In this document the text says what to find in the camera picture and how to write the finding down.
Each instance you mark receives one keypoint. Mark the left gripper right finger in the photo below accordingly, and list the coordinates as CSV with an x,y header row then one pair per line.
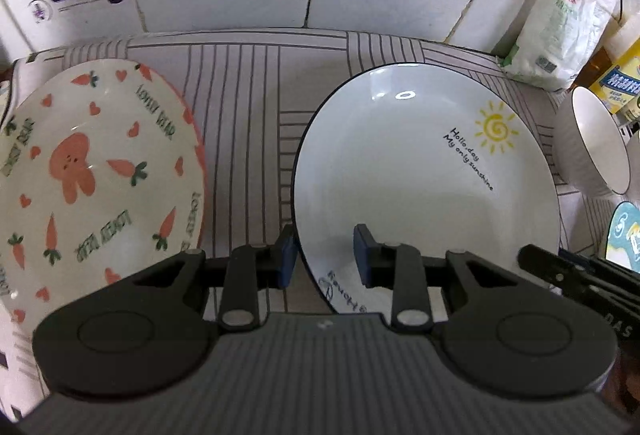
x,y
398,268

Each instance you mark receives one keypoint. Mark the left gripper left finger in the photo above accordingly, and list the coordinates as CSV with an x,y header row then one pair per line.
x,y
251,269

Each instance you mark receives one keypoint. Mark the blue fried egg plate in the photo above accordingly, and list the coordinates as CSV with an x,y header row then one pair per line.
x,y
622,243

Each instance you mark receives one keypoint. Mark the white sun plate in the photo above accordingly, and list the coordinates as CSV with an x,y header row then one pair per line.
x,y
421,155

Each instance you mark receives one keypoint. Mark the white ribbed bowl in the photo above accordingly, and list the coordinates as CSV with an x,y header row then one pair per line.
x,y
588,150

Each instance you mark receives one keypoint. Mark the pink rabbit carrot plate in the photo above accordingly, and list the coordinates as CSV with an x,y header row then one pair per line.
x,y
102,175

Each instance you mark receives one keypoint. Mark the striped table cloth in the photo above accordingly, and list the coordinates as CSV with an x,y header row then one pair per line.
x,y
253,94

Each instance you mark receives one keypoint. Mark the yellow label cooking wine bottle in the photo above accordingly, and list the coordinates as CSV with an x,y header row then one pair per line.
x,y
612,73

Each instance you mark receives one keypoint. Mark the white salt bag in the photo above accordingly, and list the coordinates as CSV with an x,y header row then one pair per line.
x,y
556,41

